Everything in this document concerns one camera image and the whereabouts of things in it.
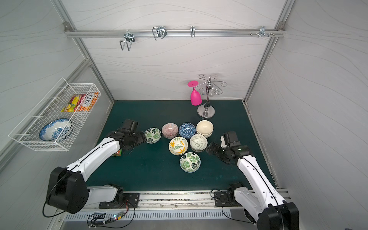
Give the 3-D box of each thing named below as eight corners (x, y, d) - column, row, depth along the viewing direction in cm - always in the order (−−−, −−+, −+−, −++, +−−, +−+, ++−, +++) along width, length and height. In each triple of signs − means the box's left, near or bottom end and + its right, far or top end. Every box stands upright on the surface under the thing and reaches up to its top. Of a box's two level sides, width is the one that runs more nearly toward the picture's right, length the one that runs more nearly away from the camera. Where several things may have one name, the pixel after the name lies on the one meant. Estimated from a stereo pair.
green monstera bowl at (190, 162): (179, 173, 83) (179, 171, 80) (180, 154, 91) (180, 152, 88) (201, 173, 83) (201, 171, 80) (199, 154, 91) (200, 152, 88)
